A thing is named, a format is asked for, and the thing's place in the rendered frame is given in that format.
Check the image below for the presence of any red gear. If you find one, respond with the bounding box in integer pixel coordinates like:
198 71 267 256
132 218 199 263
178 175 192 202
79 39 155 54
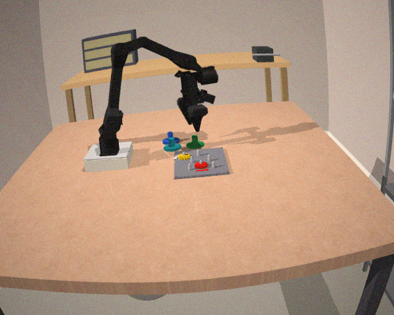
194 161 208 169

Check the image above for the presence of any teal gear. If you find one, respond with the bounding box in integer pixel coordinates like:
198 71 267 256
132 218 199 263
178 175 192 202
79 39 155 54
164 137 181 152

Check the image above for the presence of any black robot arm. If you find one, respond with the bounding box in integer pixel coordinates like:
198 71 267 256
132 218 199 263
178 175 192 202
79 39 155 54
98 37 219 156

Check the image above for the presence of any blue gear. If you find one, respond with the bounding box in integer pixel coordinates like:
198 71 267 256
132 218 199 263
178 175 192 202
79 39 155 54
162 131 179 145

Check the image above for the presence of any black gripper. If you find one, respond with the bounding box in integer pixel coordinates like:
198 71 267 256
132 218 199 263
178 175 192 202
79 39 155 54
177 87 208 132

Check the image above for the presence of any green gear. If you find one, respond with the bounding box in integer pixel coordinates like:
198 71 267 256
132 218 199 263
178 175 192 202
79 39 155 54
186 135 204 149

